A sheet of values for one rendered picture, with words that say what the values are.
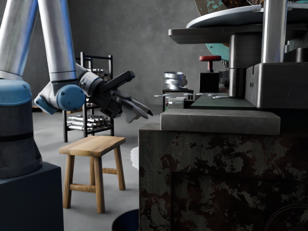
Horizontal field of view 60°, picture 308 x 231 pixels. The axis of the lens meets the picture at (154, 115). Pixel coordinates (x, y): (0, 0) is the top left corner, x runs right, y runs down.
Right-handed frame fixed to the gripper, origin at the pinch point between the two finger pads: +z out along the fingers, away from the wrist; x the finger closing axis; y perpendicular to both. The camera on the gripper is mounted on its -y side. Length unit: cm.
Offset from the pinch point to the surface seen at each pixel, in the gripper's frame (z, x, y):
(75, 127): -89, -169, 97
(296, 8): 18, 38, -35
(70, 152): -31, -36, 48
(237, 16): 10.8, 35.2, -30.7
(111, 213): 3, -37, 65
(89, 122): -78, -172, 85
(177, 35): 2.5, 30.9, -23.8
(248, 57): 16.2, 29.0, -26.6
